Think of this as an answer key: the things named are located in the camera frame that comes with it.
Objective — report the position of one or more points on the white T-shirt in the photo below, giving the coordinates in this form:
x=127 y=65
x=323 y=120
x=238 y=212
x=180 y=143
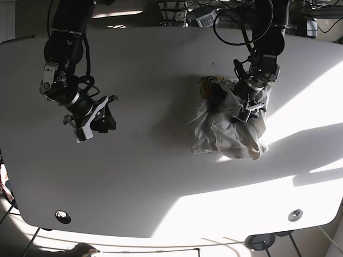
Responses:
x=213 y=129

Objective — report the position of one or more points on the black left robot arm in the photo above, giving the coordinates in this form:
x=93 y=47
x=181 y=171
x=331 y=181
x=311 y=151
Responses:
x=263 y=27

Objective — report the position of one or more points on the table grommet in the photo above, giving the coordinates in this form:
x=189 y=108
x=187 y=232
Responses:
x=295 y=215
x=63 y=217

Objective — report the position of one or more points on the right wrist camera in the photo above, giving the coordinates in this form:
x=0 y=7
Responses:
x=82 y=134

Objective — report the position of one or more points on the round black stand base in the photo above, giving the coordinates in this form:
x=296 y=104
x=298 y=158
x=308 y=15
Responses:
x=259 y=242

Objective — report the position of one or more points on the grey power adapter box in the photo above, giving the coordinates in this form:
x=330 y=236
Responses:
x=311 y=28

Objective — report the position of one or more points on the grey socket box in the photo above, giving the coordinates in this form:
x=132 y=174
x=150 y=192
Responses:
x=204 y=16

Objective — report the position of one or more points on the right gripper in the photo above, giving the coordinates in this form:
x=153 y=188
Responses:
x=82 y=110

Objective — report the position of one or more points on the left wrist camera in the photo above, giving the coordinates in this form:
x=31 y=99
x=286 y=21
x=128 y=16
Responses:
x=242 y=114

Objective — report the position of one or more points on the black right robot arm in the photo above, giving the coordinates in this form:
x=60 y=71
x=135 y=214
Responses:
x=67 y=74

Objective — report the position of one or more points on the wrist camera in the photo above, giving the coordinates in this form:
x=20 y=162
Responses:
x=242 y=114
x=82 y=134

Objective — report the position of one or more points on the left table grommet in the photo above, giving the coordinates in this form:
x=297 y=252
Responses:
x=63 y=217

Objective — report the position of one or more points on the right table grommet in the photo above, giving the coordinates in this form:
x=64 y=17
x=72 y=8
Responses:
x=295 y=215

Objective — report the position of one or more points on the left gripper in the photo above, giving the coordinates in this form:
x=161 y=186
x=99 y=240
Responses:
x=249 y=94

